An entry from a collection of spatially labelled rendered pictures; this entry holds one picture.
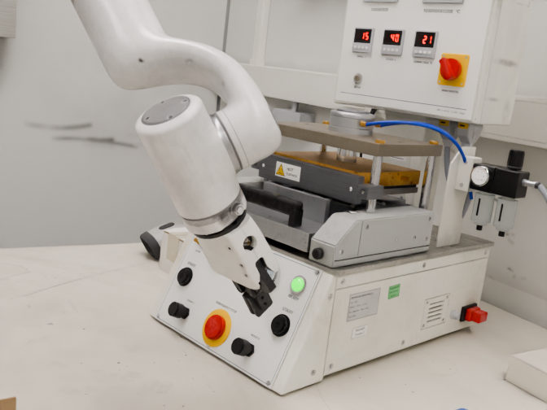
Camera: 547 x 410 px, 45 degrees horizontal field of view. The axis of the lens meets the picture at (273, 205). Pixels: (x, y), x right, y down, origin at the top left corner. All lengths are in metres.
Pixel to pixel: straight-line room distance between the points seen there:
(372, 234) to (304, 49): 1.23
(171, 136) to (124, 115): 1.76
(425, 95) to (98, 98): 1.46
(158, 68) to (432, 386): 0.64
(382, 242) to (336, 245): 0.11
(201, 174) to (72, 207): 1.75
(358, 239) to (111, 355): 0.41
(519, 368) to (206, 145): 0.66
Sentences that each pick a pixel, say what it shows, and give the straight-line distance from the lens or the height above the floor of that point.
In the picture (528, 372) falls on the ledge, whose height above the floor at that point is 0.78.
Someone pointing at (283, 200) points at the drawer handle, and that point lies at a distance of 1.03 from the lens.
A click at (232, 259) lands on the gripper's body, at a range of 0.85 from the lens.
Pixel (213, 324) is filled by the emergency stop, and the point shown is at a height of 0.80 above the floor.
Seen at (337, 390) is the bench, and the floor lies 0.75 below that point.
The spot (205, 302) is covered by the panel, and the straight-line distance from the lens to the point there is 1.12.
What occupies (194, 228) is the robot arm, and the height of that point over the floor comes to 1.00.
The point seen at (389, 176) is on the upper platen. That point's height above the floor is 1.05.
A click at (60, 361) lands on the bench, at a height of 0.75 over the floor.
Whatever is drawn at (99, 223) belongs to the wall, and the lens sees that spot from 2.55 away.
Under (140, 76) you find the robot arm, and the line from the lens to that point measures 0.85.
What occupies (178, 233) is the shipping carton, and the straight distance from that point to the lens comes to 1.43.
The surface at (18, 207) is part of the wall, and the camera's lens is 2.46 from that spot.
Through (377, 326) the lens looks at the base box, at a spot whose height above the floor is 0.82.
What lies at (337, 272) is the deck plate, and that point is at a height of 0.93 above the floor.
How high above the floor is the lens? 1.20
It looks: 11 degrees down
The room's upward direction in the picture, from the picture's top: 7 degrees clockwise
